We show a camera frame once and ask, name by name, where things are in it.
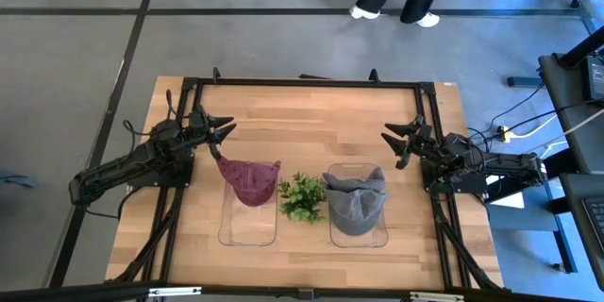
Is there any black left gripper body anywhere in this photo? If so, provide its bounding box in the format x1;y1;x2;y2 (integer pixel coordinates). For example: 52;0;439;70
187;106;216;145

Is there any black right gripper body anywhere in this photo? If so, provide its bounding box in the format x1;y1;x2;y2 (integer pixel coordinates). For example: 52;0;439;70
406;115;436;155

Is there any maroon cap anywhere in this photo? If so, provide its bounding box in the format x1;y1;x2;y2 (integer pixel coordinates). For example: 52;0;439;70
215;155;282;208

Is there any grey cap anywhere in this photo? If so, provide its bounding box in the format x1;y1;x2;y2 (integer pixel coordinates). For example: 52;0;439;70
322;166;389;237

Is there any clear plastic bin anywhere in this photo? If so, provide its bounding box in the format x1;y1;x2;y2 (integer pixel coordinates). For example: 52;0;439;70
327;162;390;249
217;162;278;247

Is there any green artificial plant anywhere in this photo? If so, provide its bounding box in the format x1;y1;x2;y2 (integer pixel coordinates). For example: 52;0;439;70
277;171;327;226

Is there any person's white shoe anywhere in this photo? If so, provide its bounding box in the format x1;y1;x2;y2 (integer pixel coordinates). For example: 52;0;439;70
414;11;442;28
349;5;381;21

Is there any black side desk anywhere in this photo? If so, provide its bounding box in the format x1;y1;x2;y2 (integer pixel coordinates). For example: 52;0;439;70
537;25;604;292

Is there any black power adapter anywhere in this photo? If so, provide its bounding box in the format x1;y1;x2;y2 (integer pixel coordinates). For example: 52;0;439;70
586;55;604;101

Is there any black keyboard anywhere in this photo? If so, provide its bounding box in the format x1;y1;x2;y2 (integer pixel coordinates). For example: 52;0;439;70
582;196;604;246

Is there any black metal table frame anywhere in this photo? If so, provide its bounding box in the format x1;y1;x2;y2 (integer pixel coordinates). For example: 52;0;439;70
106;66;505;302

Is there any black floor cable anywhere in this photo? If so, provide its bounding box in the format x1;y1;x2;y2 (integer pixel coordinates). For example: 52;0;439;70
466;82;546;145

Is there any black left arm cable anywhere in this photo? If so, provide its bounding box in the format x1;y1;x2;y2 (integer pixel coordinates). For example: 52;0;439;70
84;187;139;221

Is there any white floor cable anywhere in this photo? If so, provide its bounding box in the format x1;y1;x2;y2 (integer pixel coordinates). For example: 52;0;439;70
537;107;604;159

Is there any silver frame bracket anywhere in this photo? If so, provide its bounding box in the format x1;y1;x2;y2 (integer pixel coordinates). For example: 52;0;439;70
409;291;465;302
147;286;203;298

